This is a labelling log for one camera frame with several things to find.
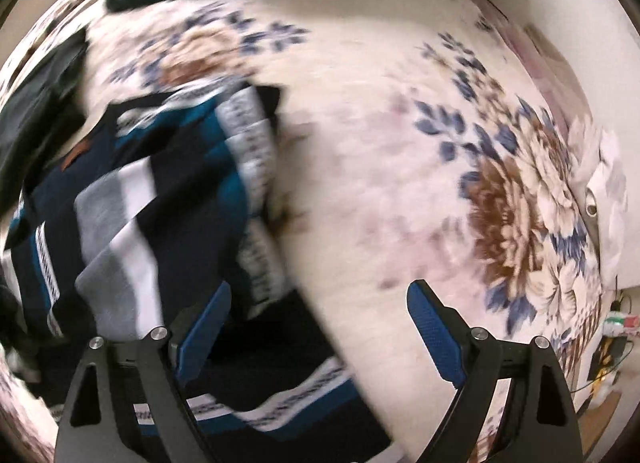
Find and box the white crumpled cloth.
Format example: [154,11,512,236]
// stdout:
[567,118,628,289]

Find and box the floral bed blanket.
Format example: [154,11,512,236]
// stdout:
[1,0,603,462]

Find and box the striped navy knit sweater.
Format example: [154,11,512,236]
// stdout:
[3,79,395,462]

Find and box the white bed headboard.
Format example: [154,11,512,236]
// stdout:
[491,0,639,287]

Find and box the folded black garment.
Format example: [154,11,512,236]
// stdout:
[1,29,89,212]

